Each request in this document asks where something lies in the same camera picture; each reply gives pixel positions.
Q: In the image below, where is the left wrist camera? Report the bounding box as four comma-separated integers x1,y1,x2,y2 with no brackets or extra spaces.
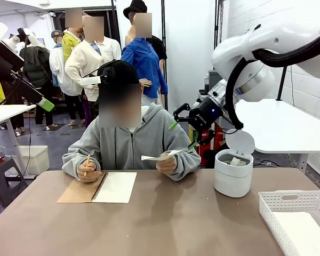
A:
9,27,33,50

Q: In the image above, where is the person's left forearm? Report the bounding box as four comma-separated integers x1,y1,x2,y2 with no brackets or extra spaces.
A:
173,150,202,182

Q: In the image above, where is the grey plastic stool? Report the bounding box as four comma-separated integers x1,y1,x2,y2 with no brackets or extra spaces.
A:
0,157,27,207

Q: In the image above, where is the white trash bin with lid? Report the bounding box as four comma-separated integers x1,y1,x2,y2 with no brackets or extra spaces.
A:
214,129,255,198

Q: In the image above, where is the white storage box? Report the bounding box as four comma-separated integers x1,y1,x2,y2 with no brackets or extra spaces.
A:
12,145,50,177

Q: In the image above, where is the large white table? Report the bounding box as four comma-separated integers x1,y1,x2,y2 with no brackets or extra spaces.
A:
233,98,320,174

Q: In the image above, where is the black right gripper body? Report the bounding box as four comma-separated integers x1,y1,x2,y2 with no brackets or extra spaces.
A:
189,96,226,132

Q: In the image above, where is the black corrugated cable hose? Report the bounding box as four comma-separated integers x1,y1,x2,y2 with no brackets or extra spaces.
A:
225,34,320,130

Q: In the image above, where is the person's right hand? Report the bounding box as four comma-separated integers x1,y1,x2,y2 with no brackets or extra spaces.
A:
77,159,102,183

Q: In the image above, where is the thin black hanging cable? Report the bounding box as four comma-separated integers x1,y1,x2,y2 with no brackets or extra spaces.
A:
21,37,34,174

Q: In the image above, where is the black stand pole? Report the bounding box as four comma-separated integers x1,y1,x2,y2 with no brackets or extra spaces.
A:
161,0,168,105

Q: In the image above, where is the person in grey hoodie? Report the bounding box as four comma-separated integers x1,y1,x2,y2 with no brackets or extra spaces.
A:
62,103,202,182

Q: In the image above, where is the person's right forearm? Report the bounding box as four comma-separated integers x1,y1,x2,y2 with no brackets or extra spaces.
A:
62,149,82,179

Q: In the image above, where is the white perforated plastic basket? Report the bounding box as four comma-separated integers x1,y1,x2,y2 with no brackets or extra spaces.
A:
258,190,320,256

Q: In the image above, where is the spiral notebook with kraft cover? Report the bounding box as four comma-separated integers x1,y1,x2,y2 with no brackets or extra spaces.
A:
56,172,138,204

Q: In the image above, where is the white torn notebook sheet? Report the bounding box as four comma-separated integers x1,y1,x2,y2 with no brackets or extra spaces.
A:
141,149,183,162

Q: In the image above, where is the white table with slim leg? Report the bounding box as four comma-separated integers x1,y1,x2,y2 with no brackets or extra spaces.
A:
0,104,37,178

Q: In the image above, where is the head-mounted camera with white box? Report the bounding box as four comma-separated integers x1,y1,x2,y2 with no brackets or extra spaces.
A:
79,60,117,87

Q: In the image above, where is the black cable support post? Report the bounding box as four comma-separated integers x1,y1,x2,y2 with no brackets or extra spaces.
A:
276,66,288,101

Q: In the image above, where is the mannequin in black shirt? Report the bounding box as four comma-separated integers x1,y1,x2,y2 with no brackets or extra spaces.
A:
150,36,168,61

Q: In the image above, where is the mannequin in white cardigan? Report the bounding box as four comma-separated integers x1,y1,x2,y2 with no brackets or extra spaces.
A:
65,15,123,131

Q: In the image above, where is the person's left hand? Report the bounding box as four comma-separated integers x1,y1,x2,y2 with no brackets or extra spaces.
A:
156,151,178,176

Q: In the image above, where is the mannequin in yellow jacket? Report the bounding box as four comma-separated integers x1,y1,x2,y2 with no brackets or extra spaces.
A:
61,7,84,63

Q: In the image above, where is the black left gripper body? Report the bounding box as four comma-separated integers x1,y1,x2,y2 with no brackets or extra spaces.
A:
0,42,25,82

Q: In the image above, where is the black bucket hat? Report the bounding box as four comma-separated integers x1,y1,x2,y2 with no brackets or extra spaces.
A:
123,0,148,21

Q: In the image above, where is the mannequin in blue shirt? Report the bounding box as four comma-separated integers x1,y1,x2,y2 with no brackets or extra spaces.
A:
121,13,169,106

